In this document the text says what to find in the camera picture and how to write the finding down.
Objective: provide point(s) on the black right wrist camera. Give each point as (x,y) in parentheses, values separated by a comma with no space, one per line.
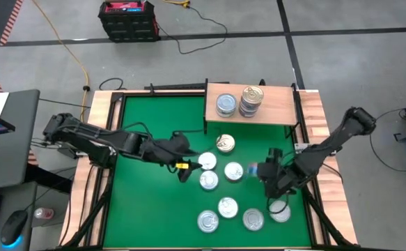
(275,155)

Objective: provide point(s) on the red label tuna can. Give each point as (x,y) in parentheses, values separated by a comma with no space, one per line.
(233,171)

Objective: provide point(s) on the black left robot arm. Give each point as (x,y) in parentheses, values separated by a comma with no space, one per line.
(94,137)

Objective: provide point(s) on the green table mat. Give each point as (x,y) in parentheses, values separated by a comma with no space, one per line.
(154,209)

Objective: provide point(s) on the white metal bracket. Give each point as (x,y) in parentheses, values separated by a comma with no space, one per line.
(297,146)

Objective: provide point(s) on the small red white bottle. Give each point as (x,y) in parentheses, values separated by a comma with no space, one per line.
(44,213)

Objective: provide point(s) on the grey desk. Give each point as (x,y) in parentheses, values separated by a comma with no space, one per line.
(18,157)

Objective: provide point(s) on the silver lidded tuna can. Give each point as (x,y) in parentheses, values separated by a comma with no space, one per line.
(253,219)

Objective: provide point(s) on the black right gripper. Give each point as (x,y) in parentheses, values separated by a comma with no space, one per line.
(281,179)

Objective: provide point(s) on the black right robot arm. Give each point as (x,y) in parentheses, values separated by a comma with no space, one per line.
(331,139)

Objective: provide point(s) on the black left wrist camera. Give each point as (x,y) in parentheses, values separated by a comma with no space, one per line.
(181,139)

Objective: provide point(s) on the black computer mouse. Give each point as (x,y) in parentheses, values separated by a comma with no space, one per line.
(13,224)

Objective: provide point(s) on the grey side table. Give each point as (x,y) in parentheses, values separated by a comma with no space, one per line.
(14,195)

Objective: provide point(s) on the wooden shelf black legs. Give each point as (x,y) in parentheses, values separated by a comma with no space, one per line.
(279,104)

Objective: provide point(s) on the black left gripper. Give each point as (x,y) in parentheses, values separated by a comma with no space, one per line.
(161,151)

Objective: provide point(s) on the green albacore tuna can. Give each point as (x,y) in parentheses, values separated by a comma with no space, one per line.
(208,221)

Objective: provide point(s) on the dark blue tuna can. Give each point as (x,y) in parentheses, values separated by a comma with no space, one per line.
(209,180)
(282,214)
(207,160)

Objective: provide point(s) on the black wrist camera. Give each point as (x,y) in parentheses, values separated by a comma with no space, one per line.
(275,155)
(181,139)

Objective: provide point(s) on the light blue tuna can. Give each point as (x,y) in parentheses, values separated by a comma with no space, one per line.
(227,207)

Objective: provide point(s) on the yellow tape tag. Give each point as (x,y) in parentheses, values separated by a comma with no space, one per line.
(182,166)

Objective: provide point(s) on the green white tuna can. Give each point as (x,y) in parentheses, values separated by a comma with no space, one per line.
(226,116)
(226,102)

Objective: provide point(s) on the red black power station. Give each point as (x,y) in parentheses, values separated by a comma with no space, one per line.
(129,26)

